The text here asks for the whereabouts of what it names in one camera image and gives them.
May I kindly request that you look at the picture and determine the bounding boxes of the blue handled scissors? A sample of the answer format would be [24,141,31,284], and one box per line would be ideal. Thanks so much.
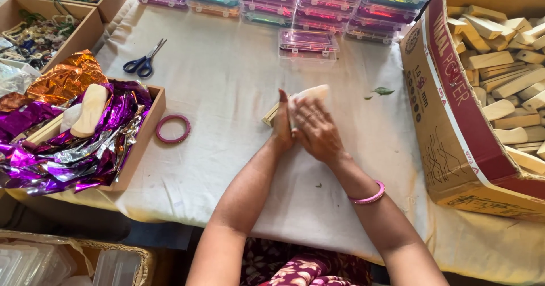
[123,38,168,79]

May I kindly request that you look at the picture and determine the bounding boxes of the pink bangle worn on wrist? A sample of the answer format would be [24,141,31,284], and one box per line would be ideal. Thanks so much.
[348,180,386,205]

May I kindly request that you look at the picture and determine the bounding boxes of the crumpled clear plastic bag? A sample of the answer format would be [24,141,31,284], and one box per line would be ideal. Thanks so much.
[0,58,42,98]

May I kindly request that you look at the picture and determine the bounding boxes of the clear empty plastic box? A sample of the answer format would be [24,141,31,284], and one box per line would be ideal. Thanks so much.
[279,48,339,66]
[279,28,340,58]

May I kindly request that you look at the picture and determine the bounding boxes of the printed cardboard carton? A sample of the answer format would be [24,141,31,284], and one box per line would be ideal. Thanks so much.
[399,0,545,224]

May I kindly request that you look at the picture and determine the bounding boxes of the stacks of foil-filled plastic boxes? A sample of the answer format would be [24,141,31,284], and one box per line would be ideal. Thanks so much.
[127,0,446,45]

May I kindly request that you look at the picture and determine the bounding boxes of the person's floral maroon clothing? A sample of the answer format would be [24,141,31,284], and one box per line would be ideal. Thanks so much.
[241,237,373,286]

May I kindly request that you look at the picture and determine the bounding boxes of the white tablecloth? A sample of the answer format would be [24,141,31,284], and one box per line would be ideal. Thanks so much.
[6,0,545,285]

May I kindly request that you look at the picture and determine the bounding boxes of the person's right hand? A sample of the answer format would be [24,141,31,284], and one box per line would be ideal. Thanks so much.
[289,96,348,164]

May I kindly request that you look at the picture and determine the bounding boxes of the loose pink bangle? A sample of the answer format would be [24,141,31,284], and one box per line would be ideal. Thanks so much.
[155,114,191,144]

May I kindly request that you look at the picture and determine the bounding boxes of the person's left hand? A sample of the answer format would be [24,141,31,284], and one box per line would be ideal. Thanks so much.
[272,89,298,150]

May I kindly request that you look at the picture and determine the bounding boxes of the heap of purple silver foil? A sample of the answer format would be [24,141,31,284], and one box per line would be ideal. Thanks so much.
[0,80,153,197]

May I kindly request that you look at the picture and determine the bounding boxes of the orange foil sheet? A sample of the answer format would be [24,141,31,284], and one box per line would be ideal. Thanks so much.
[0,49,110,112]

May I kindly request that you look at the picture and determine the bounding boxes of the wooden tray of mixed jewellery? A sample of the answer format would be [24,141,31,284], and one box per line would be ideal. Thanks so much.
[0,0,105,74]

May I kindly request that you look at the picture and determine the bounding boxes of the wooden tray with foil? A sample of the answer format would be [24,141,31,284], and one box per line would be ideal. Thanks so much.
[12,77,167,192]

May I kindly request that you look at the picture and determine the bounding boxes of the pile of wooden blocks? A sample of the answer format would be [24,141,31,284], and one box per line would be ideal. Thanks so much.
[446,4,545,175]

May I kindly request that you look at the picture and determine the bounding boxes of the pale wooden block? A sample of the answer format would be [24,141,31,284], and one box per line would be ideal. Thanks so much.
[262,102,281,127]

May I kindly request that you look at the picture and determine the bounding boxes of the translucent white wrapper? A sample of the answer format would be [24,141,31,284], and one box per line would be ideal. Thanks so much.
[290,84,331,106]

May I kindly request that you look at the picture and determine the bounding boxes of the woven basket of clear boxes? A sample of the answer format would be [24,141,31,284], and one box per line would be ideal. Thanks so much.
[0,230,155,286]

